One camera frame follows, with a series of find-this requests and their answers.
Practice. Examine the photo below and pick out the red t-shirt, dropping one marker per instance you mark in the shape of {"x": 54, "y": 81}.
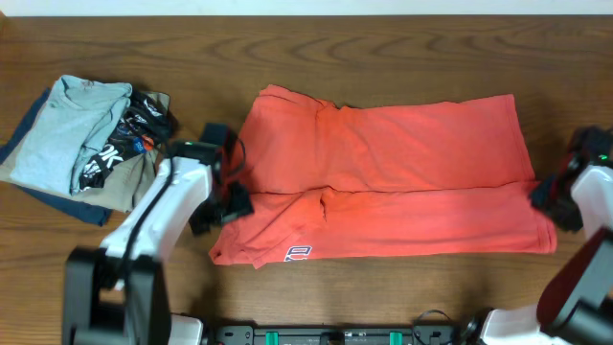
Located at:
{"x": 332, "y": 182}

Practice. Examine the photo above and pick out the light blue folded shirt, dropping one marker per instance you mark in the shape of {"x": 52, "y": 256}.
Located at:
{"x": 72, "y": 127}

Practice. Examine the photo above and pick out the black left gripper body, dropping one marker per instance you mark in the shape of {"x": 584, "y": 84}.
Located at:
{"x": 235, "y": 200}

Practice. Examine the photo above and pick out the black printed folded shirt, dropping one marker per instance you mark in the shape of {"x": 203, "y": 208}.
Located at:
{"x": 144, "y": 126}

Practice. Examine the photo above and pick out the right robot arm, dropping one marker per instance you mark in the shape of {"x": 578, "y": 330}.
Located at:
{"x": 575, "y": 308}

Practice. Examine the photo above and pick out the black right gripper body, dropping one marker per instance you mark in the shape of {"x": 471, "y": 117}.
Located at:
{"x": 551, "y": 197}

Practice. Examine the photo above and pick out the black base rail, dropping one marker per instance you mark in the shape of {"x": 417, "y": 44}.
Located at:
{"x": 421, "y": 331}

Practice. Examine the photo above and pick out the tan folded shirt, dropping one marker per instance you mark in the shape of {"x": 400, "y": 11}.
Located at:
{"x": 122, "y": 190}

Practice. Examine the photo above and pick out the navy folded shirt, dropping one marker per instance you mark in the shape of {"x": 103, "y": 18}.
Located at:
{"x": 87, "y": 213}

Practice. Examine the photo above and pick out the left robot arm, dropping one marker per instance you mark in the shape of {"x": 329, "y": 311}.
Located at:
{"x": 117, "y": 293}

